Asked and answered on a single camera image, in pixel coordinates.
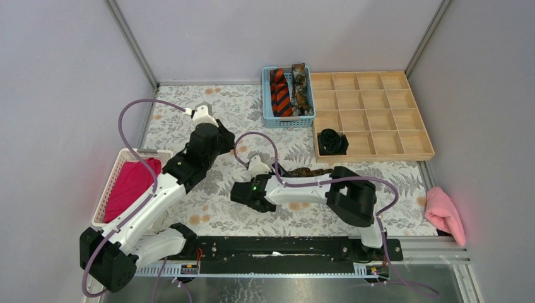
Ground orange navy striped tie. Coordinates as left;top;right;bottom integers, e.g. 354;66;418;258
269;69;293;117

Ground floral patterned tablecloth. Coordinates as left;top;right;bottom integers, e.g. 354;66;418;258
138;85;438;237

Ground blue plastic basket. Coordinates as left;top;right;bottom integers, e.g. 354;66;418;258
261;63;315;128

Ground red cloth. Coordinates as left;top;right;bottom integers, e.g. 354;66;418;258
103;162;153;223

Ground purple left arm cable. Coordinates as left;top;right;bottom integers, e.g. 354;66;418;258
81;98;193;299

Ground dark green rolled tie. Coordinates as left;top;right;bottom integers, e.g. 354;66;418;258
317;128;349;156

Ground white plastic basket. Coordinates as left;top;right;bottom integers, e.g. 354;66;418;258
92;148;153;227

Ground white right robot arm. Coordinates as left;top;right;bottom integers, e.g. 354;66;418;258
230;166;387;260

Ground brown camouflage tie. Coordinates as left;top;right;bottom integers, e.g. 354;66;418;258
291;63;314;116

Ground black gold patterned tie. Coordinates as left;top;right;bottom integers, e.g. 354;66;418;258
278;167;333;177

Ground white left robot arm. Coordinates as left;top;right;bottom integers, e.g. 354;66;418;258
79;119;235;297

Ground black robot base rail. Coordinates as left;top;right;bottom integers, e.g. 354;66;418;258
169;236;404;275

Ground wooden compartment tray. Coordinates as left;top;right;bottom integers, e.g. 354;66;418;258
311;71;435;163

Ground pink cloth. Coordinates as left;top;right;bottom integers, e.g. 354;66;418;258
424;186;466;246

